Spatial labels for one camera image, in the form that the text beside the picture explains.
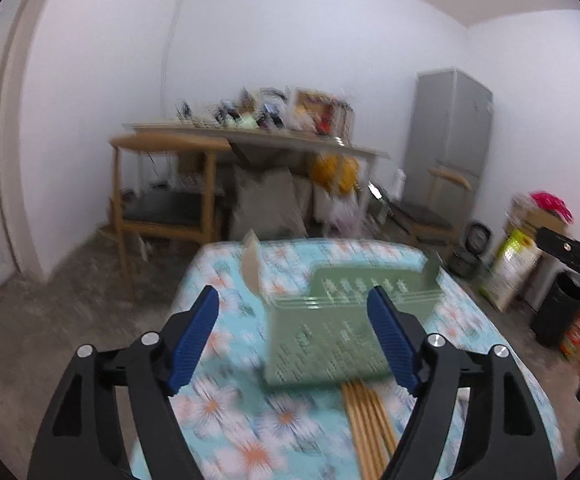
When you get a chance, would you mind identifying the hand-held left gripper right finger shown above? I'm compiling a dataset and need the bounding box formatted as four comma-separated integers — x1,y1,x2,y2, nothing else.
367,285,557,480

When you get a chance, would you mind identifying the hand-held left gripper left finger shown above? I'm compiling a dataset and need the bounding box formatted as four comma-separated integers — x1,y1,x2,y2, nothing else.
27,285,219,480

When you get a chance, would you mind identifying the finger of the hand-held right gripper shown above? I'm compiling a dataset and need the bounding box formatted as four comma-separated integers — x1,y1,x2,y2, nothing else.
537,226,580,285

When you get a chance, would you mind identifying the green perforated utensil holder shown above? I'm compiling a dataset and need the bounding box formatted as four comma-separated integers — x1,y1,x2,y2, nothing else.
262,255,443,392

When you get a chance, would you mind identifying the cardboard box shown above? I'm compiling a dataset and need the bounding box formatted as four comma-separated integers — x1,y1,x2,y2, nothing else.
506,195,569,242

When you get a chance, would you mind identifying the black trash bin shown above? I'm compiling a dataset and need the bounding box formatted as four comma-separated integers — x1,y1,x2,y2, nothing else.
529,271,580,347

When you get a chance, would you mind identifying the pink plastic bag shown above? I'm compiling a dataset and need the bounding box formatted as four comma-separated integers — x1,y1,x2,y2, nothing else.
529,190,574,224

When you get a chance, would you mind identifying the yellow green sack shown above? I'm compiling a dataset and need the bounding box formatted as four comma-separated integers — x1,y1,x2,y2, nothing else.
479,229,544,312

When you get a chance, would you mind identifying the floral blue tablecloth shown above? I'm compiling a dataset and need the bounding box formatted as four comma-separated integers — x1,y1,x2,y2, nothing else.
130,239,566,480

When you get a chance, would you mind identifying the wooden chair with black seat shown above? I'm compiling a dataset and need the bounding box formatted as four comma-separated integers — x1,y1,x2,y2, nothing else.
108,134,234,302
389,166,472,252

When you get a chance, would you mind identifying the grey cushion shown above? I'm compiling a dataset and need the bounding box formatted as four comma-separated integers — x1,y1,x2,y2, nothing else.
229,166,311,242

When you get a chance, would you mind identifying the grey refrigerator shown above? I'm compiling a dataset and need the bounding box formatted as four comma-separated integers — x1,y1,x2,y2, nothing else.
401,66,494,222

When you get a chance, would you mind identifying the yellow plastic bag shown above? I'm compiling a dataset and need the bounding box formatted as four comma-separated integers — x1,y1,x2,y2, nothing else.
311,154,359,194

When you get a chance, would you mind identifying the grey desk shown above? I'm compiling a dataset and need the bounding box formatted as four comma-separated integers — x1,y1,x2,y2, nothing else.
122,120,391,228

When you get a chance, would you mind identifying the striped metal tin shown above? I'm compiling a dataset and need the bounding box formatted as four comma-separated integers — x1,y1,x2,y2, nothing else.
336,101,357,142

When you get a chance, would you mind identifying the colourful printed box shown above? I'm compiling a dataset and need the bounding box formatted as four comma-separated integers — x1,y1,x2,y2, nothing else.
292,88,333,136

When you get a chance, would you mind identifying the wall cable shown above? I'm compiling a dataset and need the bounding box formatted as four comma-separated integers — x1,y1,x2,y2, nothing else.
159,0,194,122

